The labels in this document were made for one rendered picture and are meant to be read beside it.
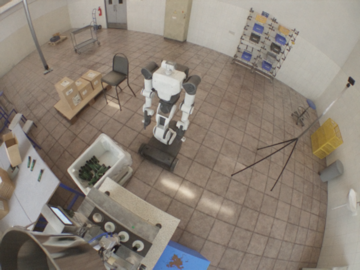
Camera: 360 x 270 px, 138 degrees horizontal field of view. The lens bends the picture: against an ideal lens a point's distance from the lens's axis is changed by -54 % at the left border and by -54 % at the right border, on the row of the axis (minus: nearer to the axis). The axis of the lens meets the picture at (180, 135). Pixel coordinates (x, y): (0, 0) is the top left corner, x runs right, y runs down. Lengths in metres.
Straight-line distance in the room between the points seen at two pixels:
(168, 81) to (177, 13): 4.36
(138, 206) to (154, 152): 0.98
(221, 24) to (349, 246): 6.50
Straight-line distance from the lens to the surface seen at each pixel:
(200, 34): 5.66
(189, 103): 1.38
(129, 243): 1.09
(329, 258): 3.79
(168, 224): 1.34
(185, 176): 2.21
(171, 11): 5.54
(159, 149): 2.16
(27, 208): 2.06
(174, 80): 1.24
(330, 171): 3.93
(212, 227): 2.20
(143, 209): 1.35
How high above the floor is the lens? 2.09
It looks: 57 degrees down
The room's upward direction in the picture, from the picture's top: 11 degrees clockwise
